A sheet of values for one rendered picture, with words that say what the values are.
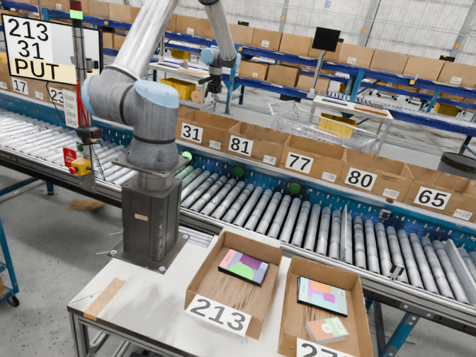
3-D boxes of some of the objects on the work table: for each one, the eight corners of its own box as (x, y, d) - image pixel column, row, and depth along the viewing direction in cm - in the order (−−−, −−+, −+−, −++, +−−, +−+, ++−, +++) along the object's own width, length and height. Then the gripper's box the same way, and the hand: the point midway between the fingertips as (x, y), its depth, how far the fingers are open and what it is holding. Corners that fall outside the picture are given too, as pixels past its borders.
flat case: (259, 286, 117) (260, 284, 116) (217, 268, 122) (217, 265, 122) (269, 265, 129) (270, 263, 128) (229, 249, 134) (230, 247, 133)
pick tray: (275, 353, 96) (282, 333, 91) (286, 272, 129) (292, 254, 125) (364, 383, 92) (376, 364, 87) (351, 291, 125) (359, 274, 121)
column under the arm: (163, 275, 117) (167, 206, 102) (107, 255, 121) (103, 187, 107) (190, 237, 140) (196, 176, 125) (141, 222, 144) (142, 161, 129)
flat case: (346, 318, 110) (348, 315, 109) (297, 302, 113) (297, 299, 112) (344, 291, 122) (346, 288, 121) (299, 277, 125) (300, 275, 124)
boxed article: (304, 328, 105) (307, 321, 103) (334, 323, 109) (337, 316, 107) (313, 347, 99) (316, 340, 98) (346, 340, 103) (348, 333, 102)
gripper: (216, 76, 184) (212, 108, 194) (226, 74, 199) (222, 104, 208) (204, 74, 186) (200, 105, 195) (214, 71, 200) (211, 101, 210)
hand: (207, 103), depth 202 cm, fingers open, 10 cm apart
